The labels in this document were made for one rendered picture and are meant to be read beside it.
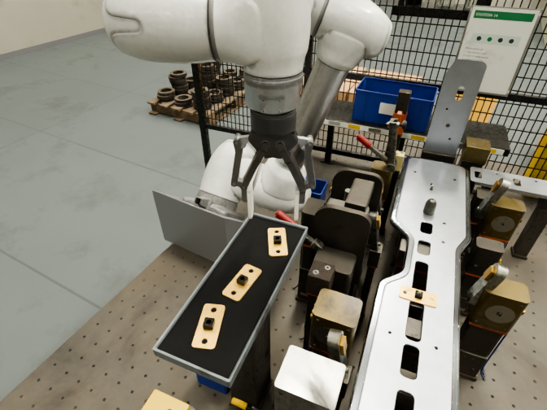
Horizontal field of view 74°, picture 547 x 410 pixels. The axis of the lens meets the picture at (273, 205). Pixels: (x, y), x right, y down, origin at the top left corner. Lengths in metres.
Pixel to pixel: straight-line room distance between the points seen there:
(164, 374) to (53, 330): 1.25
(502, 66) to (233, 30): 1.33
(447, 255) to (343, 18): 0.67
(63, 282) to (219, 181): 1.47
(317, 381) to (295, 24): 0.53
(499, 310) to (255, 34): 0.79
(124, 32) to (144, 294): 0.94
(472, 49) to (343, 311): 1.21
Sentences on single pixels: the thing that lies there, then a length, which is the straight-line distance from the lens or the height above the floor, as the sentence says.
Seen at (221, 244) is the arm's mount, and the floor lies 0.81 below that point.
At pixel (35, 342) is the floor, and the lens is 2.32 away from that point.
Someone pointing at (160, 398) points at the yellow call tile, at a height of 1.16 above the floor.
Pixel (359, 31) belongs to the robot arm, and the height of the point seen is 1.47.
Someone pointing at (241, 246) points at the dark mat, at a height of 1.16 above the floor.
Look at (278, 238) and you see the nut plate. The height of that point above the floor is 1.17.
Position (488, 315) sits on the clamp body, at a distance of 1.01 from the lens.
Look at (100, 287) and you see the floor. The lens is 2.40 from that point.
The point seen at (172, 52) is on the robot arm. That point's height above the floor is 1.55.
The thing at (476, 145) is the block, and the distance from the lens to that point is 1.51.
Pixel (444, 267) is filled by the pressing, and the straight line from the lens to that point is 1.03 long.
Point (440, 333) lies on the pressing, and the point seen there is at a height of 1.00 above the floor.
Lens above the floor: 1.70
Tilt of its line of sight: 38 degrees down
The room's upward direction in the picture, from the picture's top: straight up
